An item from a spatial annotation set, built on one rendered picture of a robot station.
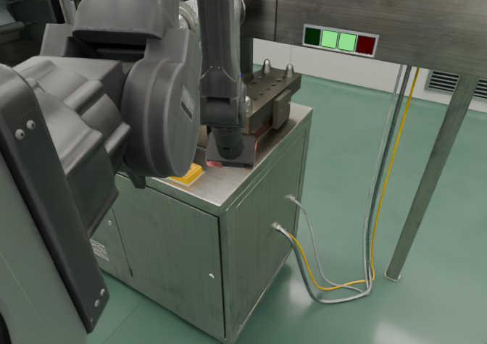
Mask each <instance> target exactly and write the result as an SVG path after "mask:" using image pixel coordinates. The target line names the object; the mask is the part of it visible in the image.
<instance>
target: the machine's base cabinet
mask: <svg viewBox="0 0 487 344"><path fill-rule="evenodd" d="M311 122H312V118H310V119H309V120H308V121H307V123H306V124H305V125H304V126H303V127H302V128H301V129H300V130H299V132H298V133H297V134H295V136H294V137H292V139H291V140H290V141H289V142H288V143H287V144H286V145H285V146H284V147H283V149H282V150H281V151H280V152H279V153H278V154H277V155H276V156H275V158H274V159H273V160H272V161H271V162H270V163H269V164H268V165H267V166H266V167H265V168H264V169H263V170H262V171H261V172H260V173H259V174H258V176H257V177H256V178H255V179H254V180H253V181H252V182H251V183H250V185H249V186H248V187H247V188H246V189H245V190H244V191H243V192H242V194H241V195H240V196H239V197H237V199H236V200H235V201H234V202H233V203H232V204H231V205H230V206H229V207H228V208H227V209H226V210H225V212H224V213H223V214H222V215H221V216H218V215H216V214H213V213H212V212H209V211H207V210H204V209H202V208H200V207H198V206H195V205H193V204H190V203H189V202H186V201H184V200H181V199H179V198H177V197H174V196H172V195H170V194H168V193H166V192H163V191H161V190H159V189H156V188H154V187H151V186H150V185H147V184H146V187H145V188H144V189H140V188H135V187H134V185H133V184H132V182H131V181H130V178H129V177H128V176H127V175H124V174H122V173H120V172H117V174H116V175H115V186H116V188H117V189H118V190H119V192H120V194H119V196H118V197H117V199H116V200H115V202H114V203H113V204H112V206H111V208H110V209H109V211H108V212H107V214H106V216H105V217H104V218H103V220H102V221H101V223H100V225H99V226H98V227H97V229H96V231H95V233H94V234H93V235H92V237H91V239H90V243H91V246H92V249H93V252H94V254H95V257H96V260H97V262H98V264H99V267H100V268H102V269H103V270H105V271H106V272H108V273H110V274H111V275H113V276H115V277H116V278H118V279H119V280H121V281H123V282H124V283H126V284H128V285H129V286H131V287H132V288H134V289H136V290H137V291H139V292H141V293H143V294H144V295H146V296H147V297H149V298H150V299H152V300H153V301H156V302H157V303H159V304H160V305H162V306H164V307H165V308H166V309H169V310H170V311H172V312H173V313H175V314H177V315H178V316H180V317H182V318H183V319H185V320H186V321H188V322H190V323H192V324H193V325H194V326H196V327H198V328H199V329H201V330H203V331H205V332H206V333H207V334H209V335H211V336H212V337H214V338H216V339H217V340H219V341H220V342H222V343H224V344H234V343H235V342H236V341H237V339H238V337H239V335H240V334H241V332H242V331H243V329H244V327H245V326H246V324H247V322H248V321H249V319H250V318H251V316H252V314H253V313H254V311H255V310H256V308H257V307H258V305H259V303H260V301H261V300H262V298H263V297H264V295H265V293H266V292H267V290H268V289H269V287H270V286H271V284H272V282H273V280H274V279H275V277H276V276H277V274H278V273H279V271H280V269H281V267H282V266H283V265H284V263H285V261H286V259H287V258H288V256H289V255H290V253H291V252H292V250H293V247H292V245H291V244H290V242H289V241H288V239H287V238H286V237H285V235H283V234H282V233H281V232H277V231H276V227H277V226H278V225H281V226H282V228H283V229H284V228H285V229H287V232H289V233H290V234H291V235H292V236H294V237H295V239H296V237H297V231H298V225H299V214H300V207H299V206H298V205H297V204H296V203H295V202H291V198H292V197H295V198H296V201H298V202H299V203H300V204H301V197H302V191H303V185H304V174H305V168H306V162H307V152H308V145H309V134H310V128H311Z"/></svg>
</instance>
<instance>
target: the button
mask: <svg viewBox="0 0 487 344"><path fill-rule="evenodd" d="M201 173H202V167H201V166H199V165H197V164H193V163H192V165H191V168H190V169H189V171H188V173H187V174H186V175H185V176H183V177H170V178H172V179H174V180H177V181H180V182H182V183H185V184H186V185H189V184H190V183H191V182H192V181H193V180H194V179H196V178H197V177H198V176H199V175H200V174H201Z"/></svg>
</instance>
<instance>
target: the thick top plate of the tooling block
mask: <svg viewBox="0 0 487 344"><path fill-rule="evenodd" d="M271 70H272V71H271V72H263V71H262V68H261V69H260V70H258V71H256V72H255V73H253V74H254V78H253V79H251V80H250V81H249V82H247V83H246V84H245V85H246V87H247V91H246V95H247V96H248V97H249V99H250V103H251V111H250V112H247V113H246V119H245V124H244V128H241V132H242V133H246V134H249V133H251V132H252V131H253V130H254V129H255V128H256V127H258V126H259V125H260V124H261V123H262V122H263V121H265V120H266V119H267V118H268V117H269V116H270V115H271V114H272V113H273V104H274V99H275V98H277V97H278V96H279V95H280V94H281V93H282V92H284V91H285V90H286V89H289V90H291V96H292V95H294V94H295V92H297V91H298V90H299V89H300V88H301V73H297V72H294V76H293V77H286V76H284V74H285V70H281V69H277V68H273V67H271Z"/></svg>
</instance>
